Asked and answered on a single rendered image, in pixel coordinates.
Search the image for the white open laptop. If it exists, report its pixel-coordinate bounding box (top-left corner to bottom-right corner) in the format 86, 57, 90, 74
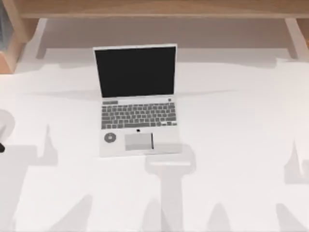
93, 43, 182, 158

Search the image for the wooden shelf unit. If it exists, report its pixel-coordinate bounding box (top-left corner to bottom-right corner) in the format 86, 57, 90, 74
0, 0, 309, 74

